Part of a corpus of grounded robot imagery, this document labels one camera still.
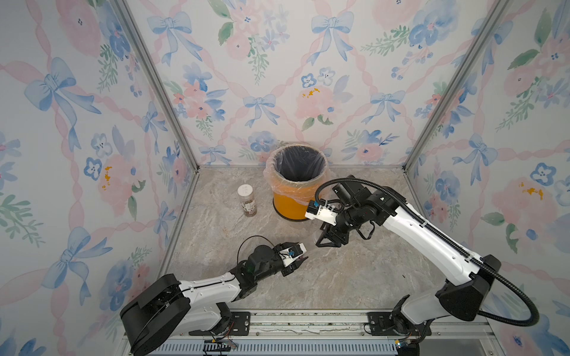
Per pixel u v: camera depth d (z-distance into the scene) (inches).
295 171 39.6
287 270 27.8
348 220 23.0
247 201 37.7
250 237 26.2
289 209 32.1
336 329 29.0
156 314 16.5
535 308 14.4
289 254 25.8
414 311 23.1
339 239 23.5
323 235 24.6
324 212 24.2
